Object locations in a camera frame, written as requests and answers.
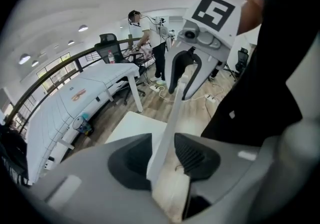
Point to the person's right forearm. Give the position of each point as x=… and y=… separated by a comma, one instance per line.
x=250, y=13

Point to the large glass window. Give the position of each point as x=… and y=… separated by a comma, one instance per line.
x=53, y=72

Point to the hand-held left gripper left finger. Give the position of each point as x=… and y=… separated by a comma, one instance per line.
x=95, y=175

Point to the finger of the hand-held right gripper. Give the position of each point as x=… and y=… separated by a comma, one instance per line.
x=210, y=68
x=172, y=68

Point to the red label water bottle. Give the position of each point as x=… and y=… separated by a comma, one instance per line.
x=111, y=57

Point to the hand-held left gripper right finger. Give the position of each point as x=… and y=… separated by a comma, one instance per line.
x=225, y=168

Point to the long white table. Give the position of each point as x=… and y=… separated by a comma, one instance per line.
x=133, y=90

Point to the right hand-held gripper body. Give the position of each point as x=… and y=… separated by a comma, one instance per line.
x=215, y=13

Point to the black pendant lamp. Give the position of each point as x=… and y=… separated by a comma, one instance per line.
x=24, y=59
x=83, y=28
x=35, y=63
x=71, y=42

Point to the person's black shirt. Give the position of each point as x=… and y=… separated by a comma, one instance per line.
x=270, y=68

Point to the black metal railing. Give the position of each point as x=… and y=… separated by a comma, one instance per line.
x=85, y=52

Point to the white power strip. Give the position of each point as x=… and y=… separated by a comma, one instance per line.
x=154, y=88
x=210, y=98

